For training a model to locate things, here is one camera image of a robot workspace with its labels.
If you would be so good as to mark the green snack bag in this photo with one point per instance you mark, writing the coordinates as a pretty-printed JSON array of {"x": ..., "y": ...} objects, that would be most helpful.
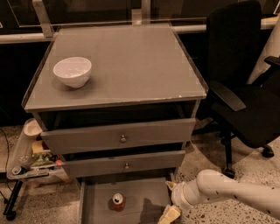
[{"x": 42, "y": 159}]

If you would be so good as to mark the black tray stand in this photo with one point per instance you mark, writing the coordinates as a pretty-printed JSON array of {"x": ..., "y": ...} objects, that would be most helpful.
[{"x": 8, "y": 212}]

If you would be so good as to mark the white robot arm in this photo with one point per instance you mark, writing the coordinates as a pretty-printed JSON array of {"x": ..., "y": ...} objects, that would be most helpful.
[{"x": 212, "y": 185}]

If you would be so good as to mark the bottom grey open drawer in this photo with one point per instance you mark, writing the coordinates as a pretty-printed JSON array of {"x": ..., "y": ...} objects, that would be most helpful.
[{"x": 145, "y": 192}]

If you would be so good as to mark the top grey drawer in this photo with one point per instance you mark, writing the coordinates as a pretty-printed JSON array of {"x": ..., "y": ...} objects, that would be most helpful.
[{"x": 64, "y": 141}]

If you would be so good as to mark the red coke can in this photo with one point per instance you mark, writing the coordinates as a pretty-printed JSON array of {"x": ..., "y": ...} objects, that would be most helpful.
[{"x": 118, "y": 201}]

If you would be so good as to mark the white cup in tray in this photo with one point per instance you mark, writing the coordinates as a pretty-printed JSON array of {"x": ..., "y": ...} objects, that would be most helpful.
[{"x": 32, "y": 128}]

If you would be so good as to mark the metal window railing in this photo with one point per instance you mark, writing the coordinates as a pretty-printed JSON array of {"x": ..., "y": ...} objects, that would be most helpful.
[{"x": 27, "y": 21}]

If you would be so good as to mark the round top drawer knob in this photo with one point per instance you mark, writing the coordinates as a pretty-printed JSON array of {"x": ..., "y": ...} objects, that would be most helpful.
[{"x": 123, "y": 139}]

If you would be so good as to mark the middle grey drawer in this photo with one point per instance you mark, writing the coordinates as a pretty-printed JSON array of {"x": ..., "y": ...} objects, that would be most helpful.
[{"x": 114, "y": 165}]

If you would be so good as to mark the grey drawer cabinet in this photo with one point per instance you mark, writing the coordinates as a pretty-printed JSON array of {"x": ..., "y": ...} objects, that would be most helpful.
[{"x": 138, "y": 75}]

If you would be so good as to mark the black office chair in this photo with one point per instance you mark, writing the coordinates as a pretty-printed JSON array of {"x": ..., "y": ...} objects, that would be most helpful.
[{"x": 250, "y": 112}]

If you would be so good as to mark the white ceramic bowl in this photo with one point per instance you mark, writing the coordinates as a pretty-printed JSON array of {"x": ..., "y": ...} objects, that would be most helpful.
[{"x": 73, "y": 72}]

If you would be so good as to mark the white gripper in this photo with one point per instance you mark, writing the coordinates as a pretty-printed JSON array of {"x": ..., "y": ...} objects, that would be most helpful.
[{"x": 177, "y": 196}]

